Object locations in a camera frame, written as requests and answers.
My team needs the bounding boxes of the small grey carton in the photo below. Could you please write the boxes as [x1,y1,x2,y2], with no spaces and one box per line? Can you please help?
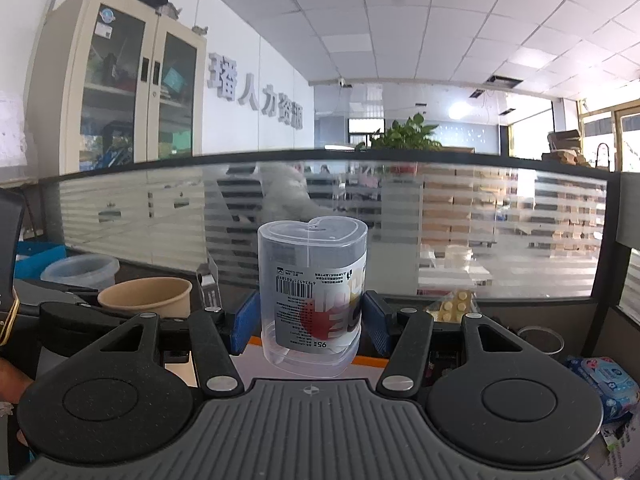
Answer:
[196,259,222,322]

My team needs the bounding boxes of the person's left forearm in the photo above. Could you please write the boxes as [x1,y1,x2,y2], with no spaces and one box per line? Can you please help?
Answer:
[0,358,36,403]

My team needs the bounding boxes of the brown paper bowl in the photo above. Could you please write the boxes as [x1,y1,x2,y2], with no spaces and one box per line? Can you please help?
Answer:
[97,276,194,319]

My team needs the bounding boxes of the grey wall lettering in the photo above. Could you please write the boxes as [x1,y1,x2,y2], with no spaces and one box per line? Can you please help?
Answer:
[208,51,315,134]

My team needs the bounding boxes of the orange and white box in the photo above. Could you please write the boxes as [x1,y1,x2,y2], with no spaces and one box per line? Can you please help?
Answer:
[232,335,397,385]

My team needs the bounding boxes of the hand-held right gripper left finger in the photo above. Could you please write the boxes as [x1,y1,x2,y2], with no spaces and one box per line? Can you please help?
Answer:
[101,291,262,396]

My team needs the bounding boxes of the green potted plant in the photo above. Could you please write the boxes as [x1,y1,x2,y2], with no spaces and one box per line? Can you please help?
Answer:
[355,113,443,151]

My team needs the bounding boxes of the stacked cardboard boxes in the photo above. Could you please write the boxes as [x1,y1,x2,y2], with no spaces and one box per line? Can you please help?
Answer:
[542,130,593,167]

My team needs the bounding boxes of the frosted striped glass partition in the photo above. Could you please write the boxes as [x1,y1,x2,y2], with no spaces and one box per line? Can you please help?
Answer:
[0,148,622,303]

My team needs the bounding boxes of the clear heart-shaped plastic container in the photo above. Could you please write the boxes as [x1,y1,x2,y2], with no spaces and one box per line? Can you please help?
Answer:
[257,215,369,378]

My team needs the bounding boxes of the blue plastic bin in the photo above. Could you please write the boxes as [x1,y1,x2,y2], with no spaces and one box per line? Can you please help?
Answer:
[14,241,67,281]

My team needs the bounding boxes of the blue wet wipes packet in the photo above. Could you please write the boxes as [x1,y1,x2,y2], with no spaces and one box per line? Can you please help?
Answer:
[565,356,640,423]

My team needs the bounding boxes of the clear plastic bucket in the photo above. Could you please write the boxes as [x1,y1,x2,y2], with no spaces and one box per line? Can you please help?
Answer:
[40,254,120,294]

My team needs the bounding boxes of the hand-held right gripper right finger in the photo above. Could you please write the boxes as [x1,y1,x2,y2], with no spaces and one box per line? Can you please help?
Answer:
[362,289,522,396]

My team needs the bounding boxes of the beige glass-door cabinet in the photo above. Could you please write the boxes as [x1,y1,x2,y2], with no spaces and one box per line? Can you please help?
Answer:
[26,0,208,177]

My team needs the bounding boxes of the yellow building block plates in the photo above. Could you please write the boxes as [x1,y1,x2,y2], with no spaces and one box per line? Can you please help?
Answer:
[428,289,478,323]

